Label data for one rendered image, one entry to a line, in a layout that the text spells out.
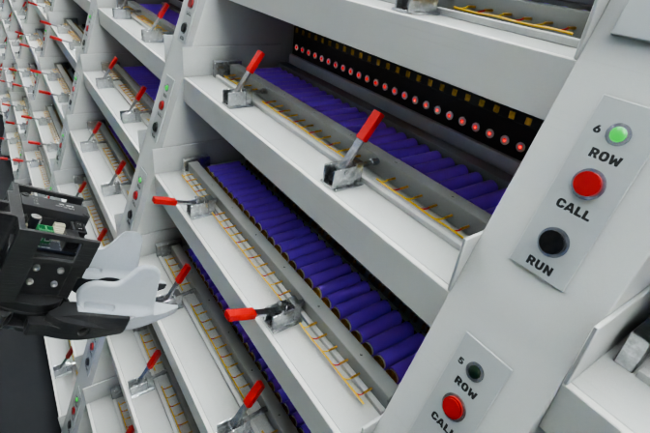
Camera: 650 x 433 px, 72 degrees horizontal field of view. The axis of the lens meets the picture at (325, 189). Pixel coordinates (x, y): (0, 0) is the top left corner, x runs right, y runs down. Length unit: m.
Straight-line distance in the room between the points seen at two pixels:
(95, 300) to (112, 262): 0.06
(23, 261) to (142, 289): 0.09
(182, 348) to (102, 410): 0.43
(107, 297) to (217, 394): 0.35
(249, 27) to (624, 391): 0.74
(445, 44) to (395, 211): 0.16
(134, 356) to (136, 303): 0.61
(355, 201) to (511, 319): 0.19
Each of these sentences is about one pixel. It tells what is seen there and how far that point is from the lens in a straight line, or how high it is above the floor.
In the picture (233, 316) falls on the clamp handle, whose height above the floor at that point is 0.91.
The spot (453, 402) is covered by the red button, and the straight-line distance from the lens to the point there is 0.38.
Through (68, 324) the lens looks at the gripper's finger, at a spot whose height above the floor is 0.96.
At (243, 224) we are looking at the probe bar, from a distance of 0.68.
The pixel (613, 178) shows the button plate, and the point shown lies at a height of 1.20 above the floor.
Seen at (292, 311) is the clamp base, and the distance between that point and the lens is 0.54.
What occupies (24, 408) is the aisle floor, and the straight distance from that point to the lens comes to 1.62.
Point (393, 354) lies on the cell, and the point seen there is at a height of 0.94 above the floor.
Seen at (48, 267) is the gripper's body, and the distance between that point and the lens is 0.38.
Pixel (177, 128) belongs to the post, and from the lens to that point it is 0.85.
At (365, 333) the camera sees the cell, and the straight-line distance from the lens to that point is 0.54.
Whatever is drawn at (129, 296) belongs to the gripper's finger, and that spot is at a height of 0.96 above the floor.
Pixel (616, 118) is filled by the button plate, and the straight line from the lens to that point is 0.33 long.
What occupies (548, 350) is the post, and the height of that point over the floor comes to 1.09.
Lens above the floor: 1.20
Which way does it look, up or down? 16 degrees down
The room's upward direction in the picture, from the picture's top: 23 degrees clockwise
